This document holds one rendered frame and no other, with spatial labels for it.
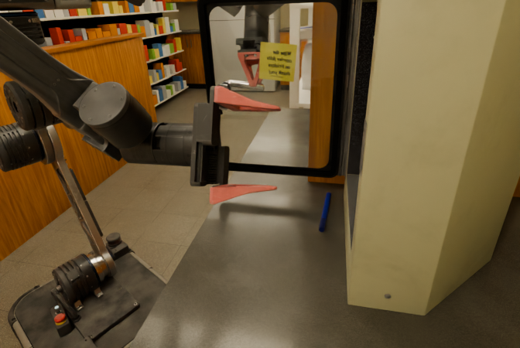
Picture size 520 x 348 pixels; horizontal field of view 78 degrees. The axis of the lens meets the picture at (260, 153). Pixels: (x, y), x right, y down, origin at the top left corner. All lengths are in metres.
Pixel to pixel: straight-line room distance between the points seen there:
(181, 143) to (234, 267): 0.29
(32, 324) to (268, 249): 1.25
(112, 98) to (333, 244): 0.47
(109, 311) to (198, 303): 1.03
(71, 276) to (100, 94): 1.24
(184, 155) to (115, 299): 1.25
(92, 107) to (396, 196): 0.37
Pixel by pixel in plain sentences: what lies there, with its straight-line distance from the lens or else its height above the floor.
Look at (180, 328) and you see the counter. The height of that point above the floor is 0.94.
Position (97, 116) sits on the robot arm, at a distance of 0.39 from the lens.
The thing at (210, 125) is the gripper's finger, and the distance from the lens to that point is 0.39.
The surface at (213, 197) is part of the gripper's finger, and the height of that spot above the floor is 1.16.
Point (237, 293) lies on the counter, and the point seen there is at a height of 0.94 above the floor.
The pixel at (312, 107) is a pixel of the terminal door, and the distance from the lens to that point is 0.71.
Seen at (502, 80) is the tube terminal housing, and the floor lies 1.28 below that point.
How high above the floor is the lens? 1.37
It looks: 25 degrees down
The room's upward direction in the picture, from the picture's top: 2 degrees counter-clockwise
